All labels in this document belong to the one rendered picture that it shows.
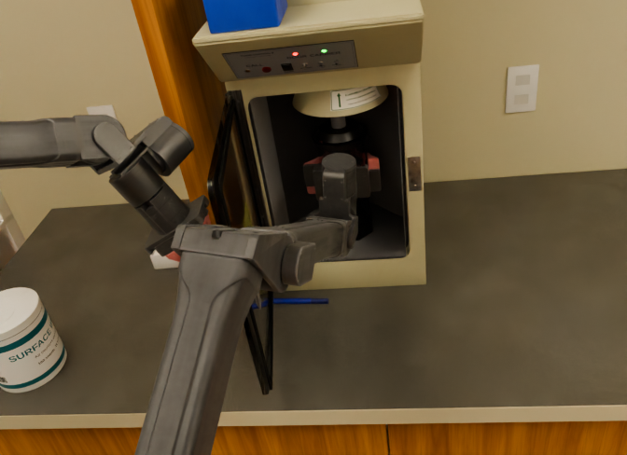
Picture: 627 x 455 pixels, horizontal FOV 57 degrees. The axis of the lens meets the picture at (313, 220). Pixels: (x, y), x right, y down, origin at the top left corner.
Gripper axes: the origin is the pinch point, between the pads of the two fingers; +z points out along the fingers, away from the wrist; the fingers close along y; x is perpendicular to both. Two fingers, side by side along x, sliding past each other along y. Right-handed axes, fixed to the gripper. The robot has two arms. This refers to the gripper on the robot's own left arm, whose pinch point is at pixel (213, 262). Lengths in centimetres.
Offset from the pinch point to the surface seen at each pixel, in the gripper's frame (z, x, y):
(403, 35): -11.0, -9.9, -40.8
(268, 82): -13.2, -21.0, -18.5
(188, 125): -16.2, -14.4, -5.5
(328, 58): -13.0, -13.9, -29.9
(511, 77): 27, -59, -56
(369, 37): -13.3, -9.9, -36.8
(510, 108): 34, -60, -53
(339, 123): 2.7, -29.8, -22.6
